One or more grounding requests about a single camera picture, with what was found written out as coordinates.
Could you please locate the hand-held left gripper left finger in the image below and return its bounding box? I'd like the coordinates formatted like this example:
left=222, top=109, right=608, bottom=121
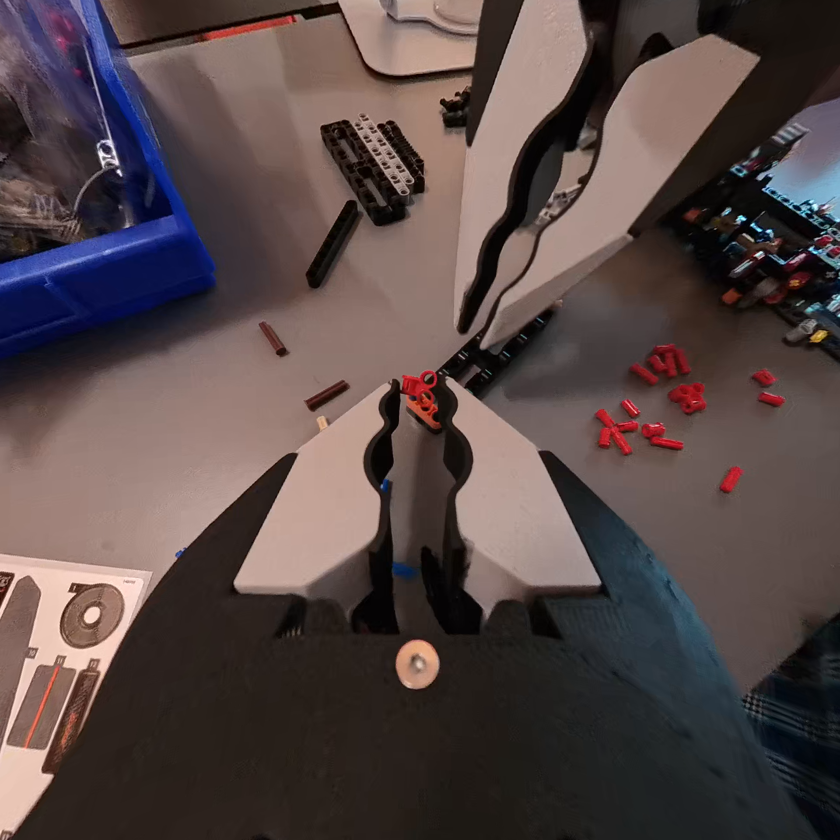
left=233, top=381, right=403, bottom=634

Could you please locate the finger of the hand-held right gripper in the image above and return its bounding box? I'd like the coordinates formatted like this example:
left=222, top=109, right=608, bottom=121
left=453, top=0, right=596, bottom=336
left=478, top=33, right=763, bottom=350

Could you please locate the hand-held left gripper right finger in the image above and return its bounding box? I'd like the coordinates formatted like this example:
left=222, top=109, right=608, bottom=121
left=438, top=376, right=603, bottom=633

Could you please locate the orange lego connector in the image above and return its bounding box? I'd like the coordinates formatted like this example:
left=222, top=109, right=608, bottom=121
left=403, top=392, right=442, bottom=432

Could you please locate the long black lego frame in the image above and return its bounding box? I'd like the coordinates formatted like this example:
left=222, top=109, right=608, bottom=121
left=436, top=308, right=555, bottom=399

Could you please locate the lego car chassis assembly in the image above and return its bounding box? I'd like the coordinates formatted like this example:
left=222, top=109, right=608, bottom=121
left=682, top=121, right=840, bottom=363

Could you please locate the black ribbed lego beam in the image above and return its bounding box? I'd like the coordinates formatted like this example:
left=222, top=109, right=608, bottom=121
left=381, top=119, right=426, bottom=194

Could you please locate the light grey lego beam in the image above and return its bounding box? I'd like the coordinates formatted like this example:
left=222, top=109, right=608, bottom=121
left=354, top=113, right=411, bottom=198
left=364, top=115, right=421, bottom=198

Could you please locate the pile of red lego pins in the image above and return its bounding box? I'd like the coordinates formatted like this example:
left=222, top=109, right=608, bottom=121
left=594, top=343, right=787, bottom=494

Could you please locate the lego sticker sheet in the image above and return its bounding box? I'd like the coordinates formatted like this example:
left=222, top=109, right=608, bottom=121
left=0, top=553, right=154, bottom=840

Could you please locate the pile of large black connectors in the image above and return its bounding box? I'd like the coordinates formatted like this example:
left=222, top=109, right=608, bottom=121
left=440, top=85, right=475, bottom=129

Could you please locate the white book stand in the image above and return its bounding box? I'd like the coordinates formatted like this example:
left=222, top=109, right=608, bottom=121
left=338, top=0, right=481, bottom=77

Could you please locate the orange and black tool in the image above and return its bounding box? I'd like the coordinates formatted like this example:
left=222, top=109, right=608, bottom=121
left=197, top=16, right=298, bottom=43

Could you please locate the tagged blue plastic bin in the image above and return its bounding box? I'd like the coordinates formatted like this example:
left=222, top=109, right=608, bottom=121
left=0, top=0, right=217, bottom=362

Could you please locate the person's plaid shirt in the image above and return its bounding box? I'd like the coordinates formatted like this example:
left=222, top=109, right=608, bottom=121
left=742, top=613, right=840, bottom=840

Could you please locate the clear plastic parts bag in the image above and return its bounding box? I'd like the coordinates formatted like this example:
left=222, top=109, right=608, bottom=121
left=0, top=0, right=173, bottom=263

